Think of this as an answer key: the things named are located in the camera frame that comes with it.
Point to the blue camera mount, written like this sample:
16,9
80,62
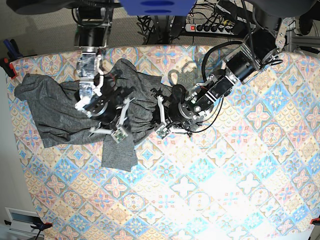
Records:
157,7

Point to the patterned tablecloth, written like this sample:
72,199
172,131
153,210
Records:
253,173

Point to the power strip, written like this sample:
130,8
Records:
211,29

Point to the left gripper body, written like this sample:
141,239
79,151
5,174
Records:
183,112

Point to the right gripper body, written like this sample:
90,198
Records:
110,110

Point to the grey t-shirt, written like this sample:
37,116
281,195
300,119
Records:
52,106

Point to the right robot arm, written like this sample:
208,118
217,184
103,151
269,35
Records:
94,21

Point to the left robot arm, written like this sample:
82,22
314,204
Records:
259,48

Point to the red black clamp left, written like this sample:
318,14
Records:
13,54

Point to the red clamp bottom left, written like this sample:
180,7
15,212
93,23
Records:
41,226

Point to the red clamp bottom right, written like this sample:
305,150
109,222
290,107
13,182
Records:
315,221

